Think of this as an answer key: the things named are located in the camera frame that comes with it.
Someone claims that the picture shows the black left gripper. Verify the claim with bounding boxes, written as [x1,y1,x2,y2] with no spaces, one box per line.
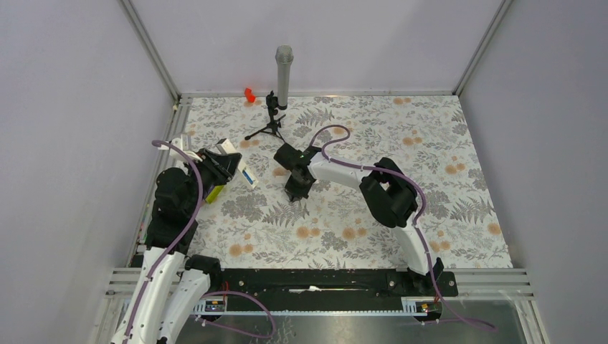
[184,147,241,214]

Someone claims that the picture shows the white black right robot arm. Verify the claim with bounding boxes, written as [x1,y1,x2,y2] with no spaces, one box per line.
[274,143,440,295]

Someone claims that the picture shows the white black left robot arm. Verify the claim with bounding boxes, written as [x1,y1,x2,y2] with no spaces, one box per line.
[111,148,242,343]

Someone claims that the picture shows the yellow green block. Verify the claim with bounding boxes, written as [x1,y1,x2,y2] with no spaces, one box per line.
[204,185,224,204]

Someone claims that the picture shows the orange plastic clip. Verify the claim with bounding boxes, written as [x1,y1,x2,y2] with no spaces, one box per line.
[244,87,257,103]

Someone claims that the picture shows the black microphone stand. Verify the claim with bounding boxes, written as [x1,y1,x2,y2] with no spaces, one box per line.
[244,90,287,143]

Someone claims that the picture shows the grey microphone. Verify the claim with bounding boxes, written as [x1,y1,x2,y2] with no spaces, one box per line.
[275,44,294,110]

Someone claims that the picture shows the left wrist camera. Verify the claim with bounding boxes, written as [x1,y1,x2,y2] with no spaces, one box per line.
[152,133,204,164]

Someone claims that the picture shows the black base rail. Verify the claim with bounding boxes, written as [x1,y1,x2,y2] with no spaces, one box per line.
[201,269,459,311]

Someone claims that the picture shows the slotted grey cable duct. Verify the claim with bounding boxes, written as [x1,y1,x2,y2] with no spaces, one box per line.
[191,297,442,320]

